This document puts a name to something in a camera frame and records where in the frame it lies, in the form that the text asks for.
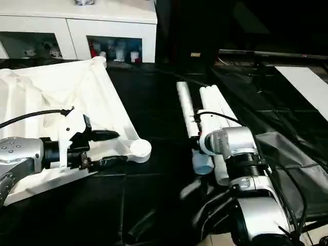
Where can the small white cup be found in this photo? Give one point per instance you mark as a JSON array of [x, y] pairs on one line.
[[102, 56]]

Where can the white flat board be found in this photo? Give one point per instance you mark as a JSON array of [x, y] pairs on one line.
[[307, 84]]

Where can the black mat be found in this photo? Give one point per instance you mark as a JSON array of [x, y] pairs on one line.
[[153, 102]]

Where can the white candle cup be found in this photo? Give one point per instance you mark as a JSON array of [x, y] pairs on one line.
[[135, 56]]

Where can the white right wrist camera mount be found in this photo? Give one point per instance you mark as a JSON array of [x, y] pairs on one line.
[[208, 125]]

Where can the white printed jar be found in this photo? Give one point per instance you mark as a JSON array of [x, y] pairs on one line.
[[121, 52]]

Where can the red bottle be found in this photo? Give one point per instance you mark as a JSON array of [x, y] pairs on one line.
[[92, 51]]

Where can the dark tall cabinet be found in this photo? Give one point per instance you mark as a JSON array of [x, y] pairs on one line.
[[189, 25]]

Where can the grey patterned object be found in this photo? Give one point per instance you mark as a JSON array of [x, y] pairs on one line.
[[84, 2]]

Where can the white sideboard cabinet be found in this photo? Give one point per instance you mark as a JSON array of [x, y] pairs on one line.
[[115, 25]]

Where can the small yellow label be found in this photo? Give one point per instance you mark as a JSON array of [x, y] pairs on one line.
[[195, 54]]

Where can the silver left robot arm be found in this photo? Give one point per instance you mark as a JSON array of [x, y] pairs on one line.
[[18, 153]]

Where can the black metal rail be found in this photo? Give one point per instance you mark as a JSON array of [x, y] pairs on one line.
[[269, 53]]

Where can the white plastic table top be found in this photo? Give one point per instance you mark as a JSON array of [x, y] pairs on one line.
[[77, 84]]

